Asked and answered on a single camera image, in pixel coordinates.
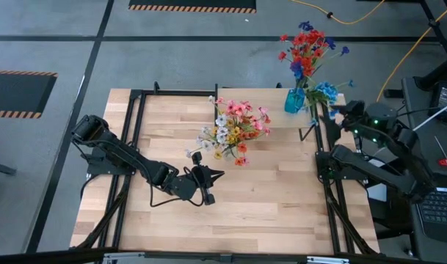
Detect black laptop keyboard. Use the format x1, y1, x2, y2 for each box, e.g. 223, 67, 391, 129
415, 186, 447, 246

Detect yellow cable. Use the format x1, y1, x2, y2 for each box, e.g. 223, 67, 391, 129
288, 0, 386, 26
375, 1, 447, 103

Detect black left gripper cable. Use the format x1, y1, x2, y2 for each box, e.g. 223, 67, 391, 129
148, 166, 206, 208

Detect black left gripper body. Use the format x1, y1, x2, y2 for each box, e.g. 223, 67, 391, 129
167, 150, 217, 206

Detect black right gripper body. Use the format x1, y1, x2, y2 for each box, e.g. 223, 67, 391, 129
329, 99, 366, 128

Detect yellow artificial flower bunch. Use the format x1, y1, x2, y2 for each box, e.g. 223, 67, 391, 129
211, 117, 243, 159

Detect short teal glass vase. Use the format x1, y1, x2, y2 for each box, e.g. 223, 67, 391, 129
283, 87, 306, 114

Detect white rod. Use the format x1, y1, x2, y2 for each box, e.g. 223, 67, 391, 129
412, 98, 447, 132

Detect red artificial flower bunch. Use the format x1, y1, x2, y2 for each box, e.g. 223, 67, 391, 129
277, 29, 329, 89

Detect black rig crossbar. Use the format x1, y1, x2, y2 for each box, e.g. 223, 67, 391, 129
0, 248, 447, 264

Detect orange artificial flower bunch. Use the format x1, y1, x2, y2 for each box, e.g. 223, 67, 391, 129
228, 116, 272, 166

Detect purple artificial flower bunch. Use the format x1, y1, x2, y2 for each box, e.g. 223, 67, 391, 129
288, 21, 351, 89

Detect blue artificial flower bunch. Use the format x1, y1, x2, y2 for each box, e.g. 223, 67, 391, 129
304, 79, 355, 128

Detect black hazard-striped floor mat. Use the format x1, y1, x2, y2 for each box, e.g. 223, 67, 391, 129
128, 0, 258, 15
0, 69, 59, 120

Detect white artificial flower bunch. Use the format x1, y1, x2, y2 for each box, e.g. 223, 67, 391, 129
185, 94, 230, 158

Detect dark grey desk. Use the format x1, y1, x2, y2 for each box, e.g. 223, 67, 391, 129
401, 76, 447, 177
366, 168, 447, 264

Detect black metal table frame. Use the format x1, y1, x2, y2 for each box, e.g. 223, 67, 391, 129
70, 81, 381, 257

